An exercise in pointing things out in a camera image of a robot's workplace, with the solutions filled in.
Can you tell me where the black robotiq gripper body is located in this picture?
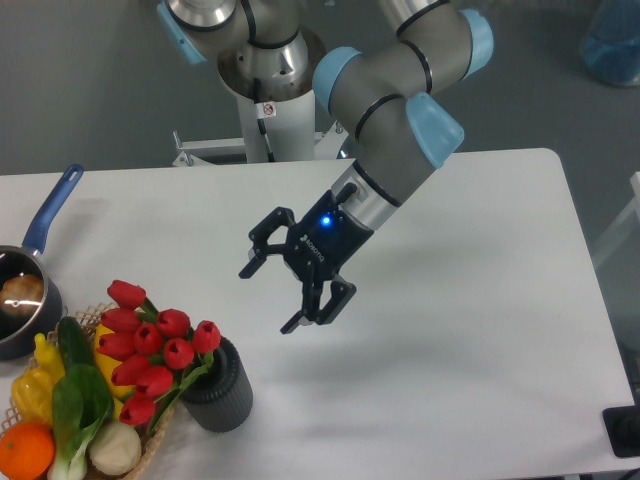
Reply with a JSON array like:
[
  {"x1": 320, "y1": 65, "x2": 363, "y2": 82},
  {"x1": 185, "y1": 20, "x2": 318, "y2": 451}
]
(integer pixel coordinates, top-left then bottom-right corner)
[{"x1": 283, "y1": 189, "x2": 374, "y2": 283}]

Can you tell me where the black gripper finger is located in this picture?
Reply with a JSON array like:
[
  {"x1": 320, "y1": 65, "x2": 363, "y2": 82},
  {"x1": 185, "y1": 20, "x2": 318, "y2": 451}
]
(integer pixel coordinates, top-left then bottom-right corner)
[
  {"x1": 239, "y1": 207, "x2": 295, "y2": 279},
  {"x1": 280, "y1": 275, "x2": 357, "y2": 335}
]

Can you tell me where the red tulip bouquet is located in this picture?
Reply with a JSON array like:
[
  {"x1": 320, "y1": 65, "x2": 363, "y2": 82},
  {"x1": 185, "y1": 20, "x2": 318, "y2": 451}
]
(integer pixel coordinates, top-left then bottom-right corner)
[{"x1": 94, "y1": 280, "x2": 222, "y2": 435}]

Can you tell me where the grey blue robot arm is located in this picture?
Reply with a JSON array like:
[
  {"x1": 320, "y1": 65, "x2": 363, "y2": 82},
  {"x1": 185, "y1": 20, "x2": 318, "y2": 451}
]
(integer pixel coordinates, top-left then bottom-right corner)
[{"x1": 157, "y1": 1, "x2": 494, "y2": 333}]

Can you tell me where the dark grey ribbed vase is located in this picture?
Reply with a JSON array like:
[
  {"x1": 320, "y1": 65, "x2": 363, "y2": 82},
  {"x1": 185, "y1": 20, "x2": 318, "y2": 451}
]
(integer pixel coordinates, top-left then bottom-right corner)
[{"x1": 180, "y1": 337, "x2": 253, "y2": 433}]

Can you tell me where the woven wicker basket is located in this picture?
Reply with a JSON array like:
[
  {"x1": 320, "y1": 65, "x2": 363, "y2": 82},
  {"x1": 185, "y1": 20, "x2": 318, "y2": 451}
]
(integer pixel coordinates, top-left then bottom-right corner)
[{"x1": 1, "y1": 303, "x2": 174, "y2": 480}]

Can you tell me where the green cucumber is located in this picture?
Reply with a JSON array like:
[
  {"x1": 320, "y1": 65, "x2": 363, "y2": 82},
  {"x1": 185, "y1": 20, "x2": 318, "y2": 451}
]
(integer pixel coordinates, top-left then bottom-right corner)
[{"x1": 57, "y1": 316, "x2": 95, "y2": 371}]

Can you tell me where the yellow corn cob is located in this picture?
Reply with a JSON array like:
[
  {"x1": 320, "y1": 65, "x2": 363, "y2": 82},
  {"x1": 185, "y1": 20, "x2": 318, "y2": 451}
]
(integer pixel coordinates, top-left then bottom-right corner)
[{"x1": 112, "y1": 397, "x2": 124, "y2": 421}]

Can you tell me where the green bok choy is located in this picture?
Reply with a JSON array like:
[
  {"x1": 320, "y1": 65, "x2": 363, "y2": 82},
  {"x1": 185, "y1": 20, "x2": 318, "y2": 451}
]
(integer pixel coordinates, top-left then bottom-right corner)
[{"x1": 47, "y1": 364, "x2": 114, "y2": 479}]

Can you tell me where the brown bread bun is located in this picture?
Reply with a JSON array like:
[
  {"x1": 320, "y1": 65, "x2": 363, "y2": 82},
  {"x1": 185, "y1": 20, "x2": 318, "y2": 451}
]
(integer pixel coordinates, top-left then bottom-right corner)
[{"x1": 1, "y1": 274, "x2": 44, "y2": 317}]

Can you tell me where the beige mushroom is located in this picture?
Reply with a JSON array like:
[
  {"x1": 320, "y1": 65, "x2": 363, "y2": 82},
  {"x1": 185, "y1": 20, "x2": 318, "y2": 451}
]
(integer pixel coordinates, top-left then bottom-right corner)
[{"x1": 89, "y1": 421, "x2": 142, "y2": 476}]

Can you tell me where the yellow bell pepper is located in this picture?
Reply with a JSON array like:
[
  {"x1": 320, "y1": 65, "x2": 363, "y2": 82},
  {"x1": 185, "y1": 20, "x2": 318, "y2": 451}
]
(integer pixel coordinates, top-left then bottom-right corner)
[{"x1": 11, "y1": 367, "x2": 54, "y2": 426}]

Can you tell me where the black device at edge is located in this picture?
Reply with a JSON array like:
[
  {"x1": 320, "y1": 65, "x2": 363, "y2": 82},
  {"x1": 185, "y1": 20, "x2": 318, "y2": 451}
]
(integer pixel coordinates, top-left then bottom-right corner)
[{"x1": 602, "y1": 405, "x2": 639, "y2": 458}]

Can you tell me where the orange fruit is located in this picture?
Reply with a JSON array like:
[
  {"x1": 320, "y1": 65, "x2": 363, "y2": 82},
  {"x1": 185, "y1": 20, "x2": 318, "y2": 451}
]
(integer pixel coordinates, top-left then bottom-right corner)
[{"x1": 1, "y1": 422, "x2": 55, "y2": 480}]

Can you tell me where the blue translucent container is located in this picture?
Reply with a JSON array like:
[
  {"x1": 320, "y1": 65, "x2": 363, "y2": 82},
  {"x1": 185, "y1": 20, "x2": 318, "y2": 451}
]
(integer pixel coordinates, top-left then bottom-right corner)
[{"x1": 579, "y1": 0, "x2": 639, "y2": 87}]

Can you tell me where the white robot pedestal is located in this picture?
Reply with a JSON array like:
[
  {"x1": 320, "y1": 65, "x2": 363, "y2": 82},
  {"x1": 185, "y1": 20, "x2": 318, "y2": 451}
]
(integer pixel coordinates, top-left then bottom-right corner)
[{"x1": 172, "y1": 27, "x2": 355, "y2": 168}]

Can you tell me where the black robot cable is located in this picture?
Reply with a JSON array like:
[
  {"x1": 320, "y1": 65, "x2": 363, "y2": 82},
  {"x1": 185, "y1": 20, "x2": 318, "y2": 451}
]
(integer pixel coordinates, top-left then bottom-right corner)
[{"x1": 251, "y1": 77, "x2": 277, "y2": 164}]

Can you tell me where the blue handled saucepan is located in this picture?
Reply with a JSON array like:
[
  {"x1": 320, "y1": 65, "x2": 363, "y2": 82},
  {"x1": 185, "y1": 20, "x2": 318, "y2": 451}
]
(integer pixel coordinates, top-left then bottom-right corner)
[{"x1": 1, "y1": 164, "x2": 84, "y2": 361}]

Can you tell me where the white frame at right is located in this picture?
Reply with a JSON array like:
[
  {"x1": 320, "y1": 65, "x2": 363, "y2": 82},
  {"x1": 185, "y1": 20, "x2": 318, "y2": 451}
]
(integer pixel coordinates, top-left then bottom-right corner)
[{"x1": 591, "y1": 172, "x2": 639, "y2": 269}]

